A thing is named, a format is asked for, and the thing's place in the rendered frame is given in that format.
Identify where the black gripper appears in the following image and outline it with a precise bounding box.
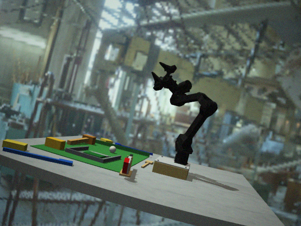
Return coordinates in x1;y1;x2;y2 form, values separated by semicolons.
151;62;177;91

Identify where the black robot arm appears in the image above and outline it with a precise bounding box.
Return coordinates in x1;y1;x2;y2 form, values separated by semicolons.
170;80;218;166

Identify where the white golf ball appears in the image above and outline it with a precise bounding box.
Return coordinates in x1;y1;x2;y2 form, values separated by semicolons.
110;146;116;153

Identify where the green rectangular mat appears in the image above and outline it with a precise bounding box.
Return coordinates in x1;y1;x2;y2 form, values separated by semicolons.
30;142;149;173

